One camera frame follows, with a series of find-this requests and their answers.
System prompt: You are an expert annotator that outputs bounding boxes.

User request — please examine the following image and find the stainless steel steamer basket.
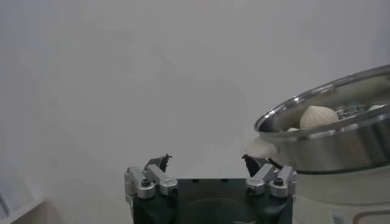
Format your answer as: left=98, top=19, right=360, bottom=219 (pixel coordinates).
left=254, top=64, right=390, bottom=175

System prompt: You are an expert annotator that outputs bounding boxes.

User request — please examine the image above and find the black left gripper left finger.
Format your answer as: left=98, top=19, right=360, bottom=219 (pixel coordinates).
left=124, top=153, right=179, bottom=200

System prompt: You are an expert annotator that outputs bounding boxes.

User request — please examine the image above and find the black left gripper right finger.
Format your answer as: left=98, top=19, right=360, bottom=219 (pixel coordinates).
left=241, top=153, right=298, bottom=198

